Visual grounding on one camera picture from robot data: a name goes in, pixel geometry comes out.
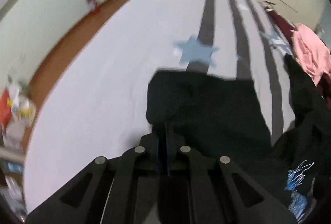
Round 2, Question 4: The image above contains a black t-shirt with print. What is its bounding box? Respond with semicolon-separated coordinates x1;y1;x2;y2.
146;55;330;223

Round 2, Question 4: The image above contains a red fire extinguisher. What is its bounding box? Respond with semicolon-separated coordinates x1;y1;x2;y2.
86;0;100;13

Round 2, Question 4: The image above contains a pink garment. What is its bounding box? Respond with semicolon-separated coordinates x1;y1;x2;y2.
291;23;330;86

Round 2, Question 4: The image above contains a clutter shelf with bottles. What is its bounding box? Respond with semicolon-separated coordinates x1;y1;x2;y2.
1;75;36;223

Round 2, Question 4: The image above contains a striped star bed sheet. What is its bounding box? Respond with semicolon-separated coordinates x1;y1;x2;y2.
24;0;295;212

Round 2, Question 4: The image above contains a dark red garment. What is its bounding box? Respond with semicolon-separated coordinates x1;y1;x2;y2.
265;8;296;42

